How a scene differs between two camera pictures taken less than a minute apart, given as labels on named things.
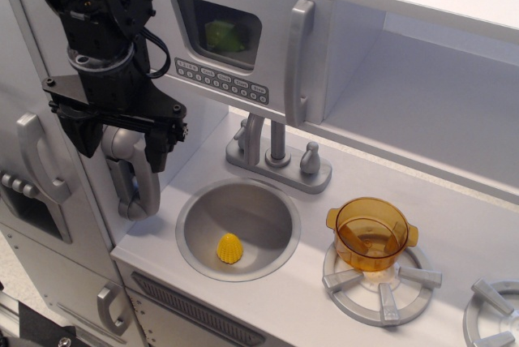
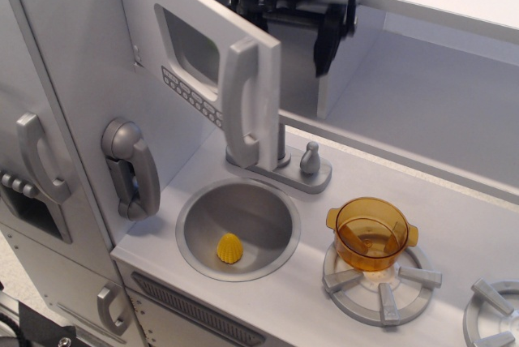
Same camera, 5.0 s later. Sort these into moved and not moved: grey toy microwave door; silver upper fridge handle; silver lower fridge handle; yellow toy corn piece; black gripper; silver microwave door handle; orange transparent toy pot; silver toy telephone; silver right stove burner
Moved: black gripper; grey toy microwave door; silver microwave door handle
Not moved: silver toy telephone; orange transparent toy pot; silver right stove burner; yellow toy corn piece; silver lower fridge handle; silver upper fridge handle
